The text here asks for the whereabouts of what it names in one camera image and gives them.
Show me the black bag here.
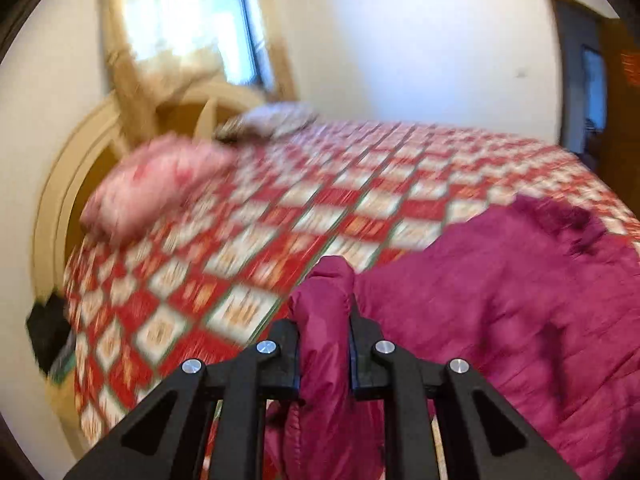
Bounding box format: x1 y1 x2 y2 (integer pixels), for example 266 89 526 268
26 294 75 376

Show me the beige curtain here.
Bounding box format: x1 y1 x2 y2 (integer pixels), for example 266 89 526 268
97 0 298 141

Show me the red door decoration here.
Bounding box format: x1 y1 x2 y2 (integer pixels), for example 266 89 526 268
620 50 640 86

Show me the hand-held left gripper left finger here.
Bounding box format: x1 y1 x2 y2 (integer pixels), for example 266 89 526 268
64 319 301 480

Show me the magenta puffer jacket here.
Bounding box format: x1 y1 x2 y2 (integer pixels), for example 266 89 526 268
264 195 640 480

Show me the brown wooden door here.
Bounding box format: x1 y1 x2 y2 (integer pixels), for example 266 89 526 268
597 17 640 196

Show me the red patterned bed quilt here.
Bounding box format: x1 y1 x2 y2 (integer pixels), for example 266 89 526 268
62 119 640 480

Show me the cream wooden headboard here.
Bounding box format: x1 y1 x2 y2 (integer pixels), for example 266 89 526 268
31 81 266 306

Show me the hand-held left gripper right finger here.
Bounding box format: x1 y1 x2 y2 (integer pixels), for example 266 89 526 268
348 305 581 480

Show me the window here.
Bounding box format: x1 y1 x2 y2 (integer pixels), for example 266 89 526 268
205 0 276 92

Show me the grey checked pillow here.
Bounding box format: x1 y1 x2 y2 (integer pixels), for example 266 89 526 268
216 102 320 142

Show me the pink floral pillow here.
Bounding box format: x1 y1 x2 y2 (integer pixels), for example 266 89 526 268
80 135 238 245

